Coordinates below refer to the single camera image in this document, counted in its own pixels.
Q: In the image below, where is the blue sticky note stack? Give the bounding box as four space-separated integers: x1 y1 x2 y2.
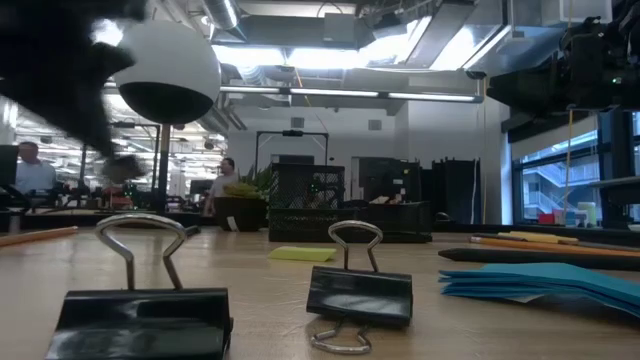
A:
438 262 640 320

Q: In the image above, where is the white and black globe lamp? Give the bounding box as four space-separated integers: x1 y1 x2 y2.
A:
112 19 223 216

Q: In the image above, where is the person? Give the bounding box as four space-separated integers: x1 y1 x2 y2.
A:
13 141 58 196
202 157 240 217

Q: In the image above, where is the black mesh desk organizer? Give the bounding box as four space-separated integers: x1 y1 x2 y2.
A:
268 163 434 245

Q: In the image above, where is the black monitor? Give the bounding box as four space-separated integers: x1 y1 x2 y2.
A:
0 144 20 187

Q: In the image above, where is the potted succulent plant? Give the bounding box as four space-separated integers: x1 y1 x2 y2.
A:
213 164 275 233

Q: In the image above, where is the black binder clip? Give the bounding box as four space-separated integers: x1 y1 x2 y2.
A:
44 213 235 360
305 219 415 356

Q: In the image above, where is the green translucent container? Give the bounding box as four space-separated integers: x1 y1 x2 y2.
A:
577 201 599 227

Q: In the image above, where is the long ceiling light fixture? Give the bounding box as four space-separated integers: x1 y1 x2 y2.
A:
219 85 485 104

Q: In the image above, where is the yellow sticky note pad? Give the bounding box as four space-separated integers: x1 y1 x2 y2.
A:
267 245 338 263

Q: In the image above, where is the black metal frame stand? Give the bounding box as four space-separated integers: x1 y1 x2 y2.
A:
78 122 162 209

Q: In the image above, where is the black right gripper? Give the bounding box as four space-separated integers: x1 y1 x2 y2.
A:
486 64 640 112

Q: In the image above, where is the silver ventilation duct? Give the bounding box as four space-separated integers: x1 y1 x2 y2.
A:
202 0 241 31

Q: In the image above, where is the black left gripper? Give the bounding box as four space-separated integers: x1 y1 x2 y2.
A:
0 42 147 185

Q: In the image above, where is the orange pencil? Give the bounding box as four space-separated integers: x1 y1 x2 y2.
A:
0 225 80 248
469 235 640 259

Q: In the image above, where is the black storage cabinet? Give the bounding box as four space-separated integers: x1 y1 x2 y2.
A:
352 156 422 204

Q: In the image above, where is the black partition panel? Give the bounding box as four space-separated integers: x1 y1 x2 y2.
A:
430 157 482 225

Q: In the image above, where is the black camera gantry frame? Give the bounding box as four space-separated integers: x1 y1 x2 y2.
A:
254 129 330 174

